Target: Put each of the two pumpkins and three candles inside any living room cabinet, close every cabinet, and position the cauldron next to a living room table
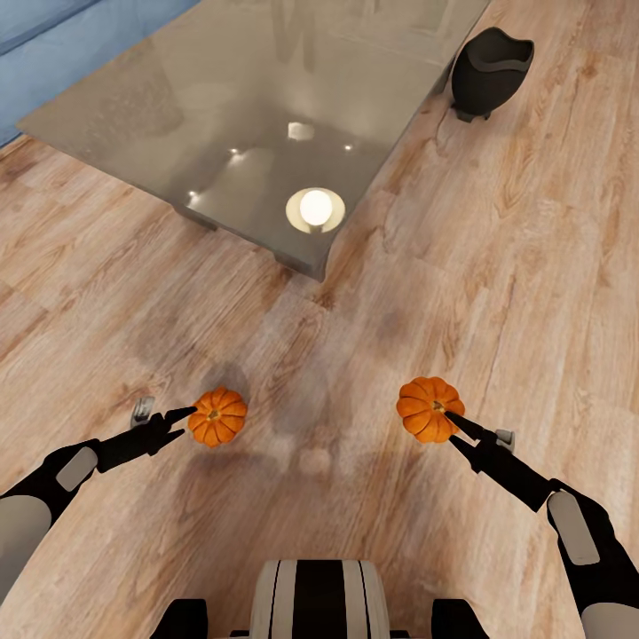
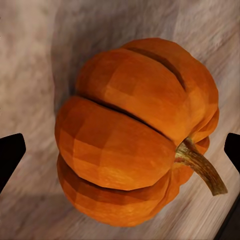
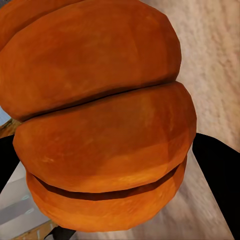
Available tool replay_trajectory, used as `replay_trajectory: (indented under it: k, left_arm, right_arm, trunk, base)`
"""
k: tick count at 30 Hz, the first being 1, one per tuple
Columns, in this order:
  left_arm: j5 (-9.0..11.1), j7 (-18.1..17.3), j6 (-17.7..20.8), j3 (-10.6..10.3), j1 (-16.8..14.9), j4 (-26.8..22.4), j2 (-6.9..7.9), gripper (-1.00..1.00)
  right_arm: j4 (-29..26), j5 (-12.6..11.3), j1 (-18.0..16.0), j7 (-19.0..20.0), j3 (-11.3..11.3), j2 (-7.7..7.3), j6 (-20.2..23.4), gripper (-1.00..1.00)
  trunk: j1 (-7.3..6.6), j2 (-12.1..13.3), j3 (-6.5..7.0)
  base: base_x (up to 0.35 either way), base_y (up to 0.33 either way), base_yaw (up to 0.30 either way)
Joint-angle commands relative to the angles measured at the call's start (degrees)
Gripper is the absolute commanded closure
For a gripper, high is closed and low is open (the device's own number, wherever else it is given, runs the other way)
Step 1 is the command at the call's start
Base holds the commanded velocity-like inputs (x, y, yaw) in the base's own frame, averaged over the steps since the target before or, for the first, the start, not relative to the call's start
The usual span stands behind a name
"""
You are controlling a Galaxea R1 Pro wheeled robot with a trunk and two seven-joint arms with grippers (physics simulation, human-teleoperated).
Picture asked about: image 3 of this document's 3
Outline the pumpkin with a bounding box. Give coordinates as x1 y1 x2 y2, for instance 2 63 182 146
0 0 197 233

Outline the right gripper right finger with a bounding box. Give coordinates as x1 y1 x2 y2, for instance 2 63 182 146
192 133 240 240

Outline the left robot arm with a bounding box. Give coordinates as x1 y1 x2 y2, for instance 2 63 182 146
44 225 76 240

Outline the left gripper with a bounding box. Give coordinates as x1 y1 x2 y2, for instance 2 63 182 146
60 227 76 236

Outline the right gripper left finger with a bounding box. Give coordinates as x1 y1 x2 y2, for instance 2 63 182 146
0 135 20 193

